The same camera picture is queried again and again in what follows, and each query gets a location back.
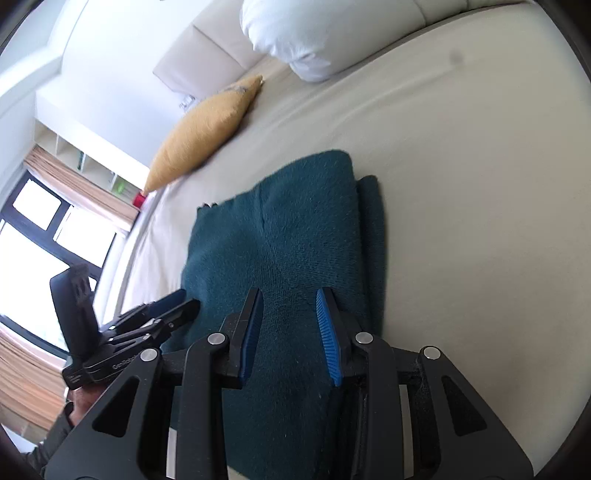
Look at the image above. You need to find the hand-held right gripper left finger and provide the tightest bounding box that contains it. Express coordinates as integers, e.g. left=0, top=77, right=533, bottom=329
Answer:
left=44, top=287, right=264, bottom=480

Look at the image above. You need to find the yellow throw pillow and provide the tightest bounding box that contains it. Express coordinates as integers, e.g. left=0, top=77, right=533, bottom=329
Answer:
left=144, top=75, right=265, bottom=193

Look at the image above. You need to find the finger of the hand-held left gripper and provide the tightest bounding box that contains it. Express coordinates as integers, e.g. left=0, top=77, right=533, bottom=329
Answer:
left=111, top=298, right=202, bottom=352
left=99, top=288, right=188, bottom=334

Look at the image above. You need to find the black framed window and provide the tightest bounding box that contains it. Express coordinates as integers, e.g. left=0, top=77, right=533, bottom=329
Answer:
left=0, top=172, right=119, bottom=361

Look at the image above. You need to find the teal knitted sweater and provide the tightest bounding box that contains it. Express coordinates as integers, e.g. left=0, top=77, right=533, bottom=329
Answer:
left=180, top=149, right=387, bottom=480

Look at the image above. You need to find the white pillow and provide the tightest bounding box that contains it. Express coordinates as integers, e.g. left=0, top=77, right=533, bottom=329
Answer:
left=240, top=0, right=428, bottom=83

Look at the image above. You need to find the person's left forearm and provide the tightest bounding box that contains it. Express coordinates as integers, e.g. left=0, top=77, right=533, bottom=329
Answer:
left=25, top=401, right=77, bottom=477

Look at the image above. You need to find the brown curtain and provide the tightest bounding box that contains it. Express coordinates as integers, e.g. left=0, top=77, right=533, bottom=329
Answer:
left=23, top=145, right=140, bottom=232
left=0, top=320, right=71, bottom=431

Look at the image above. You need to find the white wall shelf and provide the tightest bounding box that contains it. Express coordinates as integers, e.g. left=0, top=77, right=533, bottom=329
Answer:
left=34, top=119, right=148, bottom=209

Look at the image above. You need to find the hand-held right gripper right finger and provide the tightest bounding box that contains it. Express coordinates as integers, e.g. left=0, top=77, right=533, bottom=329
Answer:
left=315, top=287, right=535, bottom=480

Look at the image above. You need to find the cream upholstered headboard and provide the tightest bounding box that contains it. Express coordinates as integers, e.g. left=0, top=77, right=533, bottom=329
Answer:
left=153, top=0, right=522, bottom=100

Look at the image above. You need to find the bed with cream sheet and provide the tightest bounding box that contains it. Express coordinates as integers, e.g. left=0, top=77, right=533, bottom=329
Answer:
left=95, top=0, right=590, bottom=480

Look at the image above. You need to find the person's left hand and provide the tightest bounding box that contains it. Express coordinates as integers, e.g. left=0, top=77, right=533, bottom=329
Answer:
left=69, top=387, right=101, bottom=426

